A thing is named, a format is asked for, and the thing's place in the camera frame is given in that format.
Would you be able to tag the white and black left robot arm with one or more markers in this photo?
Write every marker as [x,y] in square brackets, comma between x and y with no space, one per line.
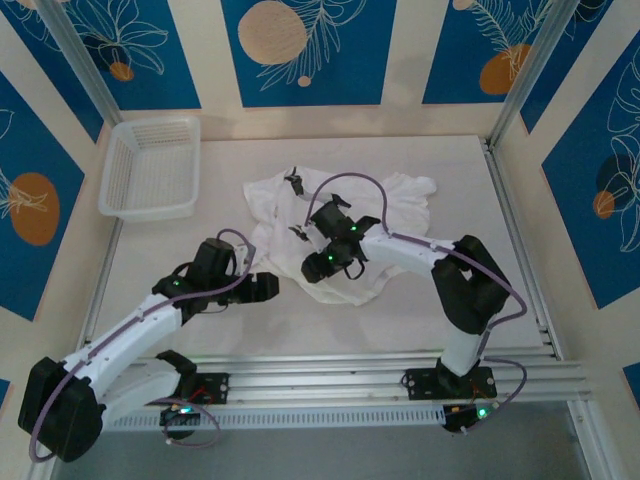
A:
[130,335]

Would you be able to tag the aluminium rail frame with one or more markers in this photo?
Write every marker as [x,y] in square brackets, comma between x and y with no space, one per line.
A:
[310,380]

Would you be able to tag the aluminium corner post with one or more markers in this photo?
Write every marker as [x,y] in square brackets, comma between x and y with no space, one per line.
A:
[80,55]
[530,75]

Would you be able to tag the white t-shirt with robot print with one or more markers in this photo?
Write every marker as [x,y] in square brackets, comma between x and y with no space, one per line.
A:
[405,210]

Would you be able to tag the black right controller board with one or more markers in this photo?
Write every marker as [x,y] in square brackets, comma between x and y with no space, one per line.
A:
[457,417]

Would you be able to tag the black controller board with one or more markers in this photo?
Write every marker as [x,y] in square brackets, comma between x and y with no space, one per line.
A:
[172,417]
[457,417]

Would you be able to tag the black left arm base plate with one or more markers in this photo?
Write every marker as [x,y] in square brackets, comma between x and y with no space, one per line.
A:
[220,387]

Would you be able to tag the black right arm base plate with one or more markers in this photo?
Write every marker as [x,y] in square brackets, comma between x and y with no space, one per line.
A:
[420,382]

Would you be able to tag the black left controller board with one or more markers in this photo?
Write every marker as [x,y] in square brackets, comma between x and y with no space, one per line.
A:
[172,417]

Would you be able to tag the white plastic mesh basket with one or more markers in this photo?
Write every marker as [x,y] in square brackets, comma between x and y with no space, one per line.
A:
[150,170]

